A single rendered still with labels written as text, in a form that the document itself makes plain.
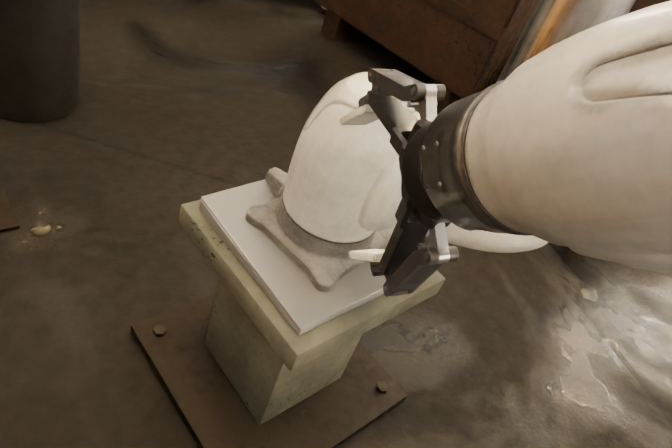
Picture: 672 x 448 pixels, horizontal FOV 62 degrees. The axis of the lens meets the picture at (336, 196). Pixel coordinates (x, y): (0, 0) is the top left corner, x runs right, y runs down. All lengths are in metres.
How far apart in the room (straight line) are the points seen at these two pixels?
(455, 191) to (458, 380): 1.01
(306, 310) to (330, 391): 0.39
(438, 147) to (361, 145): 0.36
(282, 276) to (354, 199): 0.16
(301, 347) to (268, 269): 0.13
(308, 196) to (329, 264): 0.12
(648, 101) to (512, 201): 0.08
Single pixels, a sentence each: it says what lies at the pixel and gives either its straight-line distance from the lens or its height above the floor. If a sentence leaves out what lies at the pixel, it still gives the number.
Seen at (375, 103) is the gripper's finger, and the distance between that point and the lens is 0.49.
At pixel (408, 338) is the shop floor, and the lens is 1.32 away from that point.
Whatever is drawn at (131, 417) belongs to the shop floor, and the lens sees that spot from 1.08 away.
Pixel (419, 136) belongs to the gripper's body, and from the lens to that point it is 0.38.
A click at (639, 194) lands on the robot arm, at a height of 0.86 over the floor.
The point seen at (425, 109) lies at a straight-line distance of 0.43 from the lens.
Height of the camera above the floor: 0.94
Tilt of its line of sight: 36 degrees down
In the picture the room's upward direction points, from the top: 20 degrees clockwise
